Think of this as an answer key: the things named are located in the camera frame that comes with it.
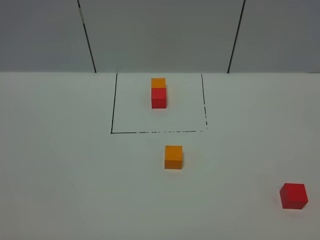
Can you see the red template block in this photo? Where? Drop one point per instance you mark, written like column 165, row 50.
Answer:
column 158, row 98

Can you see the orange template block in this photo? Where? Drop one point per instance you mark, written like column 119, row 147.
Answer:
column 158, row 83

